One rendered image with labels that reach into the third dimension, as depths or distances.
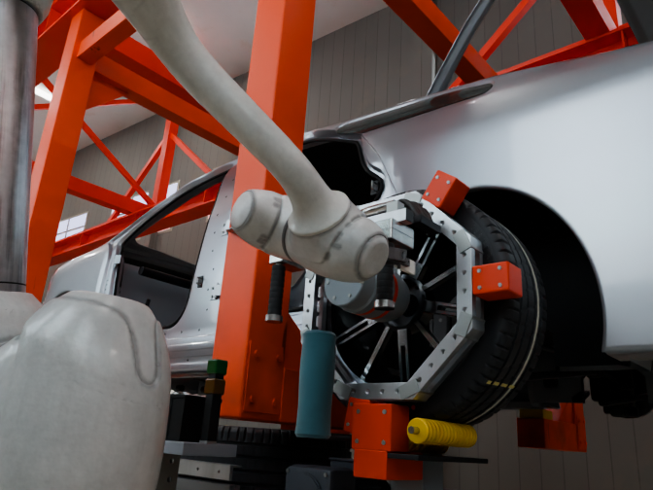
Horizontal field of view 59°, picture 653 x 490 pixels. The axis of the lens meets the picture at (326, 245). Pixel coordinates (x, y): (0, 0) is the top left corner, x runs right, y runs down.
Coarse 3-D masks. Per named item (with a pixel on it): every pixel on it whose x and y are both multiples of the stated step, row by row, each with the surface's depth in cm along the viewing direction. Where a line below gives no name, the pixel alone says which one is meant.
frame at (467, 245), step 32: (416, 192) 152; (448, 224) 142; (480, 256) 139; (320, 288) 171; (320, 320) 167; (480, 320) 133; (448, 352) 132; (352, 384) 148; (384, 384) 141; (416, 384) 135
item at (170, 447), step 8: (168, 440) 142; (168, 448) 141; (176, 448) 139; (184, 448) 138; (192, 448) 140; (200, 448) 141; (208, 448) 143; (216, 448) 145; (224, 448) 147; (232, 448) 148; (216, 456) 144; (224, 456) 146; (232, 456) 148
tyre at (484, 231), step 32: (480, 224) 146; (512, 256) 142; (512, 320) 135; (544, 320) 149; (480, 352) 136; (512, 352) 138; (448, 384) 139; (480, 384) 135; (416, 416) 142; (448, 416) 140; (480, 416) 150
